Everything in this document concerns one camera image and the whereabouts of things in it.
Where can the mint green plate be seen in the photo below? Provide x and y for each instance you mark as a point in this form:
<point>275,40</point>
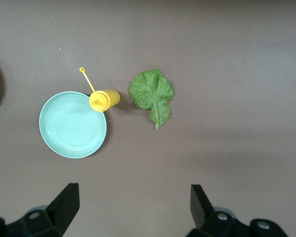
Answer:
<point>71,126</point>

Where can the green lettuce leaf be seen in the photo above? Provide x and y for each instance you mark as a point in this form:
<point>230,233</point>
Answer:
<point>151,96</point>

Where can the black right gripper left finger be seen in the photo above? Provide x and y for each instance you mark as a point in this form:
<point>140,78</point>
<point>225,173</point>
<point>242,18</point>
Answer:
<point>61,209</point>

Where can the yellow mustard squeeze bottle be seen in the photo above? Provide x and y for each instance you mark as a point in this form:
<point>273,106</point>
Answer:
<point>106,100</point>

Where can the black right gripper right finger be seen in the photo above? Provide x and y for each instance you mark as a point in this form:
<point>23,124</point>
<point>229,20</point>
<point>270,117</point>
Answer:
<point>203,212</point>

